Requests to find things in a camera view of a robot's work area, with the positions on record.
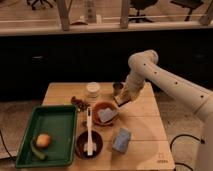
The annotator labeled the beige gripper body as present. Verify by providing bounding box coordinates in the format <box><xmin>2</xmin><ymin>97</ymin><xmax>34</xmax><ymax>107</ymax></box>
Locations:
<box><xmin>114</xmin><ymin>87</ymin><xmax>132</xmax><ymax>107</ymax></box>

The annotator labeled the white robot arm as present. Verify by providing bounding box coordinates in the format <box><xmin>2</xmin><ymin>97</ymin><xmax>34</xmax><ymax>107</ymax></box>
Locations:
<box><xmin>114</xmin><ymin>50</ymin><xmax>213</xmax><ymax>171</ymax></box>

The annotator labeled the small metal cup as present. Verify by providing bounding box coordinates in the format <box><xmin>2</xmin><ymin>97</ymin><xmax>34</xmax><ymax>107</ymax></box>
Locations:
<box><xmin>113</xmin><ymin>82</ymin><xmax>124</xmax><ymax>96</ymax></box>

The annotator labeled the white paper cup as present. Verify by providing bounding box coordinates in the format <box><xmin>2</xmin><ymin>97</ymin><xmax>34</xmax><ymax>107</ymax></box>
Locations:
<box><xmin>86</xmin><ymin>82</ymin><xmax>100</xmax><ymax>98</ymax></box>

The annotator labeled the grey white cloth piece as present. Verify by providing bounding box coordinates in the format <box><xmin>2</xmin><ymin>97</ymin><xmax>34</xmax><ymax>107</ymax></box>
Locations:
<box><xmin>98</xmin><ymin>108</ymin><xmax>118</xmax><ymax>123</ymax></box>

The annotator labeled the orange brown bowl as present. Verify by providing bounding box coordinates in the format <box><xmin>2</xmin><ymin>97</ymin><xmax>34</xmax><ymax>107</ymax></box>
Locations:
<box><xmin>92</xmin><ymin>101</ymin><xmax>119</xmax><ymax>126</ymax></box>

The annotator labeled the white spatula brush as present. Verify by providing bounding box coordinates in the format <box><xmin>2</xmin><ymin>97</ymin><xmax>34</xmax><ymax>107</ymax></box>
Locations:
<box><xmin>87</xmin><ymin>107</ymin><xmax>93</xmax><ymax>156</ymax></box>

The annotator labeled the dark dried fruit cluster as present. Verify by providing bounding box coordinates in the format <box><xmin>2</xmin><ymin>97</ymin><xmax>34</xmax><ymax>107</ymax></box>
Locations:
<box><xmin>71</xmin><ymin>96</ymin><xmax>90</xmax><ymax>112</ymax></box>

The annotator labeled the blue sponge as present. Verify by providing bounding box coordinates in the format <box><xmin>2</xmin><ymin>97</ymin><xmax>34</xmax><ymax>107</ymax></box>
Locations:
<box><xmin>112</xmin><ymin>128</ymin><xmax>131</xmax><ymax>153</ymax></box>

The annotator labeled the dark brown bowl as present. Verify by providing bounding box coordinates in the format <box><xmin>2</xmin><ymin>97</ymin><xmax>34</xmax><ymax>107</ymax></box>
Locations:
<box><xmin>75</xmin><ymin>131</ymin><xmax>103</xmax><ymax>159</ymax></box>

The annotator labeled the green plastic tray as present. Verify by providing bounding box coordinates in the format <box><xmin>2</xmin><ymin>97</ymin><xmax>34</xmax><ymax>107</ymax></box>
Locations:
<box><xmin>15</xmin><ymin>105</ymin><xmax>77</xmax><ymax>168</ymax></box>

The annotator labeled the black office chair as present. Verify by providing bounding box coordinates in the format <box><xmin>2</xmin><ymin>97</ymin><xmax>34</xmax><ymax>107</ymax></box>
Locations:
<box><xmin>129</xmin><ymin>0</ymin><xmax>158</xmax><ymax>23</ymax></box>

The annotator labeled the yellow red apple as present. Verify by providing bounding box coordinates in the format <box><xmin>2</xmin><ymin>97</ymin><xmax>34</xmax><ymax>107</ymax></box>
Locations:
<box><xmin>36</xmin><ymin>134</ymin><xmax>51</xmax><ymax>148</ymax></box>

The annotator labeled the green cucumber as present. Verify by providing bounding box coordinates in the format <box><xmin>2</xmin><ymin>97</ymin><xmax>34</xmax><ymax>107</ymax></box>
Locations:
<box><xmin>30</xmin><ymin>140</ymin><xmax>47</xmax><ymax>160</ymax></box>

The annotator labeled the black chair far right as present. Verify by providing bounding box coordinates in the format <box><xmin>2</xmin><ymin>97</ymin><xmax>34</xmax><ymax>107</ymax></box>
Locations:
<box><xmin>171</xmin><ymin>0</ymin><xmax>203</xmax><ymax>21</ymax></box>

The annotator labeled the black chair base left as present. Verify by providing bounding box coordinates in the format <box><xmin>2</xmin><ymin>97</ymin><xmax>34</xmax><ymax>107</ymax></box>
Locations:
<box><xmin>26</xmin><ymin>0</ymin><xmax>53</xmax><ymax>10</ymax></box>

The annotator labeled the wooden post right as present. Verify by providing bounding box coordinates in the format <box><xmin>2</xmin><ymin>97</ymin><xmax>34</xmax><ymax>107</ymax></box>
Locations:
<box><xmin>120</xmin><ymin>0</ymin><xmax>130</xmax><ymax>29</ymax></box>

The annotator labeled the black floor cable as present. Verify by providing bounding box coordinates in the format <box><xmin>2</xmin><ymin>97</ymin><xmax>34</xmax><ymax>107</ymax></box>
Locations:
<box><xmin>169</xmin><ymin>133</ymin><xmax>206</xmax><ymax>171</ymax></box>

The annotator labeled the wooden table leg post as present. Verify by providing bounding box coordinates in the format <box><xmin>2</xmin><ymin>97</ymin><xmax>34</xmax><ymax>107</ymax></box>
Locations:
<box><xmin>56</xmin><ymin>0</ymin><xmax>70</xmax><ymax>31</ymax></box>

